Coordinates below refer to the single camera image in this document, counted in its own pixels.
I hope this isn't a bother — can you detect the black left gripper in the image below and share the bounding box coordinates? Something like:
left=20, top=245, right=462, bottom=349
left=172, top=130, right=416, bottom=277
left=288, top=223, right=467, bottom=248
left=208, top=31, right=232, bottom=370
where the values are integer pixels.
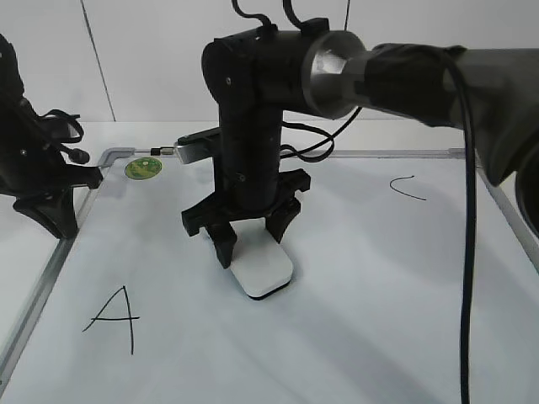
left=1, top=37, right=103, bottom=239

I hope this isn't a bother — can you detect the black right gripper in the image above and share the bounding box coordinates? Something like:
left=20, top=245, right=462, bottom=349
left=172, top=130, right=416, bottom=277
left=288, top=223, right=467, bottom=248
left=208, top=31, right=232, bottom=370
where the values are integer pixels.
left=181, top=102, right=311, bottom=268

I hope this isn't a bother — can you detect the white board eraser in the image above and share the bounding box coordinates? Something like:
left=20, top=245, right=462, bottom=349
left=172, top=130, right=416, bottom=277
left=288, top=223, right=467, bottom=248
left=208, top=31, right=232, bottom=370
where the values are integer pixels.
left=217, top=223, right=294, bottom=300

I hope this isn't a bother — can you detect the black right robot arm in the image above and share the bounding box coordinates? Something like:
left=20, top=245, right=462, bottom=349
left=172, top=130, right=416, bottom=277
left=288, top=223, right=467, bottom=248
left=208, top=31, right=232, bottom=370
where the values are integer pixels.
left=182, top=19, right=538, bottom=267

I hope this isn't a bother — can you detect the round green magnet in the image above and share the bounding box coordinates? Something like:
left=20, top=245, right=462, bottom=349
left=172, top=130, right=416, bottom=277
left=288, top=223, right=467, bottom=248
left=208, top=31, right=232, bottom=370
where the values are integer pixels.
left=125, top=157, right=163, bottom=181

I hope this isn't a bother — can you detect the black board hanging clip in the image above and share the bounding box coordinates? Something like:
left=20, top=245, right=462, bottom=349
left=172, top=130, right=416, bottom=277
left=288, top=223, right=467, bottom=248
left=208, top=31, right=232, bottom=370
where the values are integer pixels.
left=150, top=146, right=175, bottom=157

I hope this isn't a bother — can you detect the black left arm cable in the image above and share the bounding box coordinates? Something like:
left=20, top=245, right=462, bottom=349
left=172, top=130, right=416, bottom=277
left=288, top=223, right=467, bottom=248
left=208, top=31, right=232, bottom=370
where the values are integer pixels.
left=36, top=109, right=91, bottom=165

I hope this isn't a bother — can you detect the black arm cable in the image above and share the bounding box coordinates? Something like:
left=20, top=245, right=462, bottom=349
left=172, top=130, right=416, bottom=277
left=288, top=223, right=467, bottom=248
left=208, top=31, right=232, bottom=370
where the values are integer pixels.
left=36, top=109, right=91, bottom=165
left=230, top=0, right=479, bottom=404

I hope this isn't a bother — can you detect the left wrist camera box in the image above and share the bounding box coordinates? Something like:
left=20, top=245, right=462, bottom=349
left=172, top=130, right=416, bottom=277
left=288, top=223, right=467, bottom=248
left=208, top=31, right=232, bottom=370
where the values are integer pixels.
left=42, top=115, right=84, bottom=144

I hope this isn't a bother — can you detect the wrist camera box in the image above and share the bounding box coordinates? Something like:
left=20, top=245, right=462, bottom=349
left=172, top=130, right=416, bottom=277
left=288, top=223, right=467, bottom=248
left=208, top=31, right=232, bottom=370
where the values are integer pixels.
left=42, top=115, right=84, bottom=144
left=173, top=127, right=221, bottom=164

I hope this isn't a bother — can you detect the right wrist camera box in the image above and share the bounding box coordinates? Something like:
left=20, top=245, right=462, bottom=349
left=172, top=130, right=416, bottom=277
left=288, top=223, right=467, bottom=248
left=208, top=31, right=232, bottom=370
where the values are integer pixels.
left=173, top=127, right=221, bottom=164

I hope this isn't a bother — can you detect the white board with metal frame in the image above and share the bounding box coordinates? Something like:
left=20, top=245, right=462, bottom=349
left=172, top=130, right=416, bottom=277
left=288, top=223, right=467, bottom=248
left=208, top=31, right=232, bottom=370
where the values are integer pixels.
left=0, top=146, right=539, bottom=404

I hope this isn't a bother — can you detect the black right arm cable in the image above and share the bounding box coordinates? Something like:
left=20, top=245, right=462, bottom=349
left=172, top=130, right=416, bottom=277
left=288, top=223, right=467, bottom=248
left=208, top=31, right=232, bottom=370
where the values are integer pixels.
left=230, top=0, right=479, bottom=404

